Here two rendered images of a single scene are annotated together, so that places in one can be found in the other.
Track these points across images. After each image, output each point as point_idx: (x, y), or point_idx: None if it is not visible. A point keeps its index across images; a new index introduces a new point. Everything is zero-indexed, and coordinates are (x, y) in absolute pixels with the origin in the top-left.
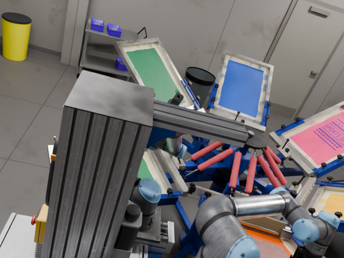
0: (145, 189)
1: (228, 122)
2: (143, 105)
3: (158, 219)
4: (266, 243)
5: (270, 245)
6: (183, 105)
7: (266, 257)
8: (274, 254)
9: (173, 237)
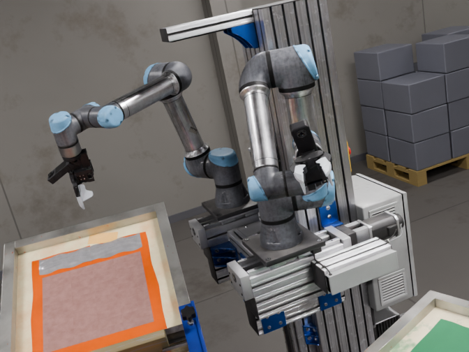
0: None
1: (180, 24)
2: (253, 8)
3: (258, 251)
4: (75, 338)
5: (70, 333)
6: (298, 169)
7: (89, 284)
8: (70, 308)
9: (230, 265)
